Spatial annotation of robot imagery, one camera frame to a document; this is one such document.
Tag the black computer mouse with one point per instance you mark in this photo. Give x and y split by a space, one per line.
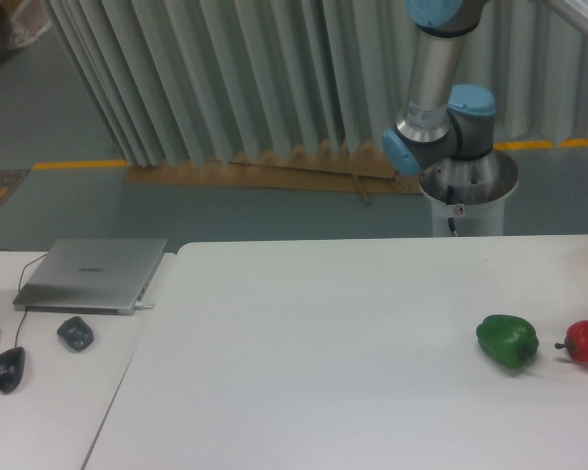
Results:
12 366

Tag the black earbuds case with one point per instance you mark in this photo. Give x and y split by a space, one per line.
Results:
76 334

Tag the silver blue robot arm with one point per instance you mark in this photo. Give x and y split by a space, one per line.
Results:
441 120

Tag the red bell pepper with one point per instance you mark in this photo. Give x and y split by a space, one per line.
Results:
576 341

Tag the green bell pepper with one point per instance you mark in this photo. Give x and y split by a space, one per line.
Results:
509 340

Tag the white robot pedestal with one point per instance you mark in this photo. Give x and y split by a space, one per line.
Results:
467 198

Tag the silver closed laptop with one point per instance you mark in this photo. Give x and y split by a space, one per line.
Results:
92 275

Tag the pale green curtain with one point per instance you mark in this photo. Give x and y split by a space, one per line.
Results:
195 80

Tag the white usb plug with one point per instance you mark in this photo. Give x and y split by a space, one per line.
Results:
142 306

